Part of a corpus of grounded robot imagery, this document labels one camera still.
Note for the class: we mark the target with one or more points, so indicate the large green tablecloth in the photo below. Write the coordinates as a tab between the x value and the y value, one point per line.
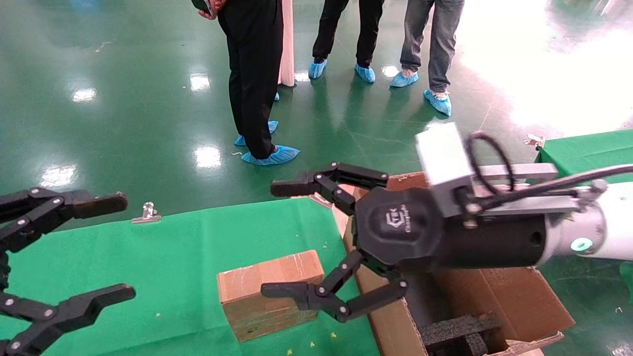
173	257

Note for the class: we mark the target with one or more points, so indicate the person in pale pink skirt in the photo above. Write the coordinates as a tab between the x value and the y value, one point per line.
287	49

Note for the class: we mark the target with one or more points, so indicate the silver binder clip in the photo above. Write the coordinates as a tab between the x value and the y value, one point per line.
147	213
535	141
321	200

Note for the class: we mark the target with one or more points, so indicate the black foam insert block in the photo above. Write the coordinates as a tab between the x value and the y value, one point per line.
455	329

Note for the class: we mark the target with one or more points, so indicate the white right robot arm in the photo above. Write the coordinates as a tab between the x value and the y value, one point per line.
613	222

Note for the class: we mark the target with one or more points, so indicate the large open cardboard carton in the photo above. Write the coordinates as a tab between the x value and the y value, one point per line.
519	301

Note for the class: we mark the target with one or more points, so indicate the small brown cardboard box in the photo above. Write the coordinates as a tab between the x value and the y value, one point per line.
267	277

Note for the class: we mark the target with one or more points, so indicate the person in wide black trousers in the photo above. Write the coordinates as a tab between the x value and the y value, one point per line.
252	74

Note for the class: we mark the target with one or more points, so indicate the person in grey jeans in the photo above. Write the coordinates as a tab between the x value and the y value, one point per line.
440	39

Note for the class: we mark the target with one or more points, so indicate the silver camera mount bracket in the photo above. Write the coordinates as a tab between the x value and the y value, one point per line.
534	170

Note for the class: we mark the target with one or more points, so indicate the green side table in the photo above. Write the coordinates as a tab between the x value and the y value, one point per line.
593	148

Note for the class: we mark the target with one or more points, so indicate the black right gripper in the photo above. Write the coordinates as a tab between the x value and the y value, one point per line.
395	227

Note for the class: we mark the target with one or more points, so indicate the person in slim black trousers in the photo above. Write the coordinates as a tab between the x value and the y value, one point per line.
368	29

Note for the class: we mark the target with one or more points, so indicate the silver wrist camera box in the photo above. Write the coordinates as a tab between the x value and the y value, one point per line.
442	158

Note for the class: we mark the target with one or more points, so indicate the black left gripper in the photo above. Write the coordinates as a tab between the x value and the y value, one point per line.
3	269

